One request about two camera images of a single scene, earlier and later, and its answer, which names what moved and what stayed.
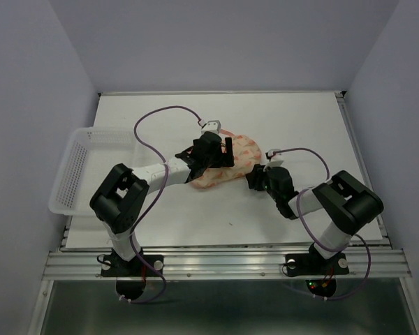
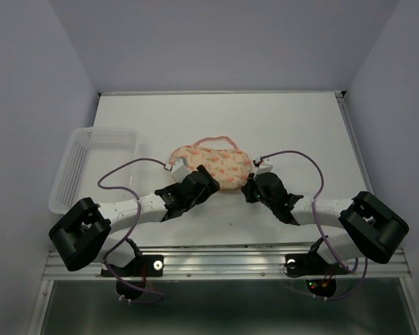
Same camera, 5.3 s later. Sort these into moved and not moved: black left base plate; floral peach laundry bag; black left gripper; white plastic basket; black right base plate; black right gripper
Moved: black right gripper; floral peach laundry bag; black left gripper
Not moved: black left base plate; black right base plate; white plastic basket
